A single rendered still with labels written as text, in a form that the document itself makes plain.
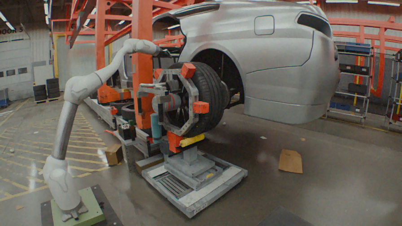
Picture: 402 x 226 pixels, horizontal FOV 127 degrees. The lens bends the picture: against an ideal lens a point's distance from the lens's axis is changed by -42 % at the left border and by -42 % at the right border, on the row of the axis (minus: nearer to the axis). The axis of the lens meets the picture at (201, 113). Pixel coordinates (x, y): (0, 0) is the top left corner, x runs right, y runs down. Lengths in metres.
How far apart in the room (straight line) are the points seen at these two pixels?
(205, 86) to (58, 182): 1.13
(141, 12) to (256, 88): 1.27
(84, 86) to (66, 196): 0.62
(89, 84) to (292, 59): 1.29
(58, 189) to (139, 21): 1.51
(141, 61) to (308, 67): 1.43
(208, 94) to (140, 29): 0.94
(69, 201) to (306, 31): 1.79
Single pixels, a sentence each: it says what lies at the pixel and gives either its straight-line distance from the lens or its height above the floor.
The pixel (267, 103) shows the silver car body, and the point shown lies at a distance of 1.37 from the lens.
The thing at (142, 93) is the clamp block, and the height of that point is 0.93.
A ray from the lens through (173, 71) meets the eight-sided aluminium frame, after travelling 1.39.
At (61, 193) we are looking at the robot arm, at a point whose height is 0.53.
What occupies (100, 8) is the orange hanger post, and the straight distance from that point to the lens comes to 3.80.
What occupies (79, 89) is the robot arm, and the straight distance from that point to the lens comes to 1.06.
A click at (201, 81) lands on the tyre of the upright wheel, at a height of 1.03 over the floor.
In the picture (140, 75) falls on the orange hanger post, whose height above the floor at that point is 1.07.
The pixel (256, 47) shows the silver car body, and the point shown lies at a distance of 1.41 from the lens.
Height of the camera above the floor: 1.13
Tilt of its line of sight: 15 degrees down
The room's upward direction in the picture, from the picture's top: straight up
